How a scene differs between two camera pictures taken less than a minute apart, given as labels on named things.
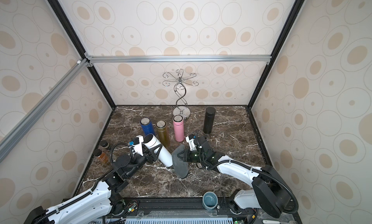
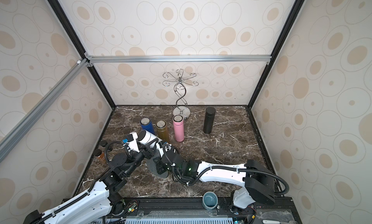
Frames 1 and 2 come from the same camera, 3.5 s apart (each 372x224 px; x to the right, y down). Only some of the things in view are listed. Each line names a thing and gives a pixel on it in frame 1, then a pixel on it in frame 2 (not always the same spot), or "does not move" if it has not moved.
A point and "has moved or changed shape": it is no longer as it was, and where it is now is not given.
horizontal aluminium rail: [178, 59] does not move
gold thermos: [161, 126] does not move
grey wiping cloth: [180, 161] has moved or changed shape
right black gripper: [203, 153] → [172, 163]
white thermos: [150, 141] has moved or changed shape
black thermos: [210, 112] does not move
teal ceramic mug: [209, 200] does not move
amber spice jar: [102, 156] does not move
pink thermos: [178, 122] does not move
